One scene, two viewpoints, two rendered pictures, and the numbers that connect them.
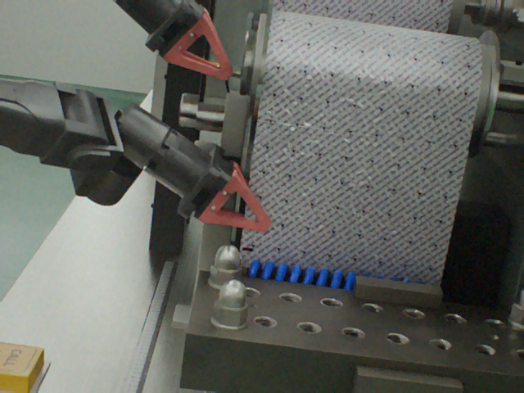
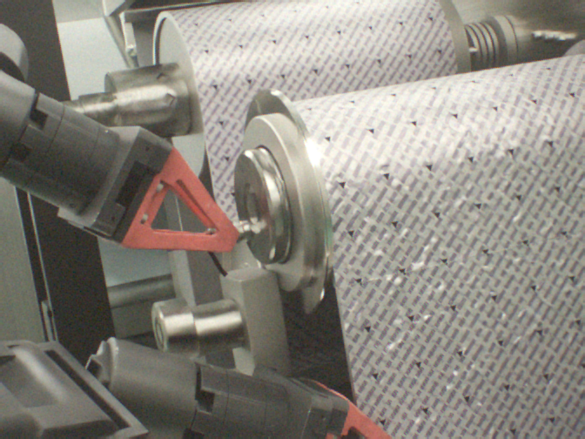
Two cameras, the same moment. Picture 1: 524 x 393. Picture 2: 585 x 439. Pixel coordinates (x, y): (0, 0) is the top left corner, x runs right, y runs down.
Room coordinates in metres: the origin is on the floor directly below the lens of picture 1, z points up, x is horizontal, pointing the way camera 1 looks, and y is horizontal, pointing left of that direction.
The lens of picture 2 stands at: (0.41, 0.21, 1.30)
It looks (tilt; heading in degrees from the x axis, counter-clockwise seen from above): 6 degrees down; 342
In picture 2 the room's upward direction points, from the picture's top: 10 degrees counter-clockwise
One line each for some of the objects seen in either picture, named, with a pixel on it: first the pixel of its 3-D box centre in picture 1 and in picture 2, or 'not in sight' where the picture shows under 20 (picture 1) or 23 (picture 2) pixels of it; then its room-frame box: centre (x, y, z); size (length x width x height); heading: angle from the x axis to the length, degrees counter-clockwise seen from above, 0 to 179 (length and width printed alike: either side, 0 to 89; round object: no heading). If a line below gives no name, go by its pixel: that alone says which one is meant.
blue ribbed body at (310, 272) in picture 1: (340, 285); not in sight; (0.96, -0.11, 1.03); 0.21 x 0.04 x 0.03; 91
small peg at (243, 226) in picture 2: (229, 71); (228, 234); (1.06, 0.05, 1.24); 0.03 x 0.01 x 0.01; 92
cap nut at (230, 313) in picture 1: (232, 301); not in sight; (0.82, 0.01, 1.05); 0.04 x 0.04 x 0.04
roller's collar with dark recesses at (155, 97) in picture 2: not in sight; (146, 104); (1.29, 0.05, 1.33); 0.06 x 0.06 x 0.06; 1
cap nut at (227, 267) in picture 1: (227, 264); not in sight; (0.91, 0.02, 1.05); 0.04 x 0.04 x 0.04
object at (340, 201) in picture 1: (350, 213); (525, 388); (0.98, -0.10, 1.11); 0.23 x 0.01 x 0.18; 91
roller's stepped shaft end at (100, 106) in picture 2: not in sight; (77, 114); (1.29, 0.11, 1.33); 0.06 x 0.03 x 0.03; 91
